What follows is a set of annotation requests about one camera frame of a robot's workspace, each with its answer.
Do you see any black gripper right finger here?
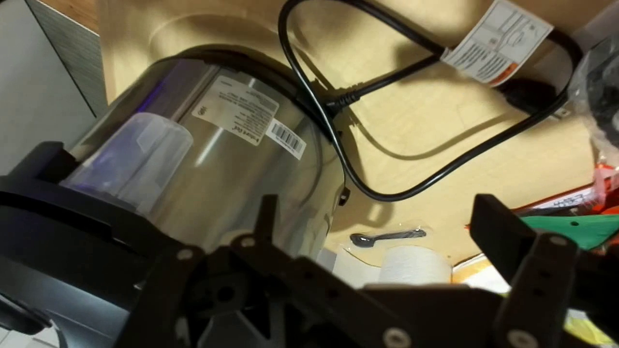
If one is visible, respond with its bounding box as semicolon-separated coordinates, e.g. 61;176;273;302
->
469;192;619;348

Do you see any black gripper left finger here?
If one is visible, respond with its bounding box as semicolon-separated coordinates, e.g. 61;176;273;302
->
119;192;337;348

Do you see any black cooker power cable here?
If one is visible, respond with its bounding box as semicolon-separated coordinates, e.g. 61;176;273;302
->
277;0;587;203

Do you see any steel cooker with black lid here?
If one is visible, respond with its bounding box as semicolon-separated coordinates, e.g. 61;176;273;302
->
0;47;355;348

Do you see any green flat card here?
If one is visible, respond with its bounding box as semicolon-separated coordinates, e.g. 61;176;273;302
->
521;213;619;252

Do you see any red snack packet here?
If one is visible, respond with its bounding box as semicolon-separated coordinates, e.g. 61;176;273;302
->
515;161;619;219

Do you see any white paper towel roll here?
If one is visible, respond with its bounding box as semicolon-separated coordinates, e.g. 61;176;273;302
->
376;246;453;286

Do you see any small metal spoon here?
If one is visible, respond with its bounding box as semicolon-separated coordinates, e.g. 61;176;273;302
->
349;227;430;250

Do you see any clear plastic bag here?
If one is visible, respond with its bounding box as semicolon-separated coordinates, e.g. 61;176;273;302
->
567;35;619;170

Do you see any white cable warning tag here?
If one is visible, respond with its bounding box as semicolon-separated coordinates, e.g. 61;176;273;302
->
442;0;558;89

